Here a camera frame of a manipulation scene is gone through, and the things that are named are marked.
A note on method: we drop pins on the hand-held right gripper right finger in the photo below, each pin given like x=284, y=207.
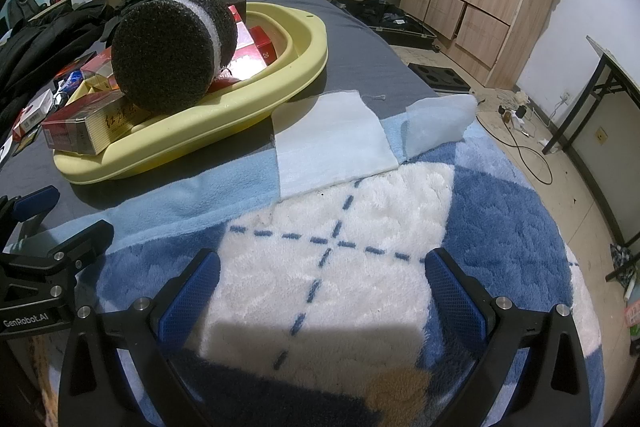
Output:
x=455, y=292

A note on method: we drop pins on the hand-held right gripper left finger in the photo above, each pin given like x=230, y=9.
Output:
x=192, y=297

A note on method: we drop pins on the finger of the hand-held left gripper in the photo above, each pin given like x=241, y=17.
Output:
x=35, y=204
x=80, y=242

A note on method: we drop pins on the black foam roller white stripe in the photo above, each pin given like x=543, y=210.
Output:
x=165, y=52

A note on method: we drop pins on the yellow plastic basin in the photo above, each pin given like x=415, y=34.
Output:
x=280, y=82

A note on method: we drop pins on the blue white plaid blanket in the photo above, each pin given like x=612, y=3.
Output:
x=380, y=257

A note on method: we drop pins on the red white cigarette pack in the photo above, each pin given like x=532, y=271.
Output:
x=97, y=69
x=32, y=117

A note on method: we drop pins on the red gold cigarette carton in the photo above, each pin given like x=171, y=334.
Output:
x=90, y=124

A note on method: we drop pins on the blue small packet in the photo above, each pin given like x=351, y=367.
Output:
x=67, y=89

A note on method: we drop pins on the black clothing pile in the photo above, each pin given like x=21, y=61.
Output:
x=50, y=42

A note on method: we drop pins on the checkered cloth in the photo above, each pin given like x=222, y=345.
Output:
x=624, y=259

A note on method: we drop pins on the pink plastic bag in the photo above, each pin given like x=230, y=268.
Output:
x=635, y=319

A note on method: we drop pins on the white power strip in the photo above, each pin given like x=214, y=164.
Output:
x=515, y=117

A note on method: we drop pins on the black foam tray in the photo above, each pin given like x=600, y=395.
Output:
x=440, y=78

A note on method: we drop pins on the grey bed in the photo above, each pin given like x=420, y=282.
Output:
x=360, y=57

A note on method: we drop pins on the black folding table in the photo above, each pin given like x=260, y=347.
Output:
x=607, y=72

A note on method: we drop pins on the open black case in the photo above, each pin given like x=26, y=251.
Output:
x=395, y=24

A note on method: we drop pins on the small black box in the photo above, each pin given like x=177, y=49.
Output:
x=236, y=5

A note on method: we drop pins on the yellow wall socket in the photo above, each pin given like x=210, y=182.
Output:
x=600, y=136

